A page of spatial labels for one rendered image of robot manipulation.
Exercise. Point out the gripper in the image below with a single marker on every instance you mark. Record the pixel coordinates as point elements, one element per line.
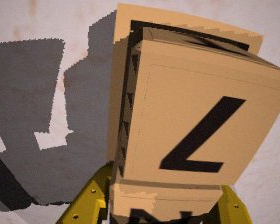
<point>90,206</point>

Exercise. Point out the brown wooden number cube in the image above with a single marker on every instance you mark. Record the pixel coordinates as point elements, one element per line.
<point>196,109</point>
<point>146,202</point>

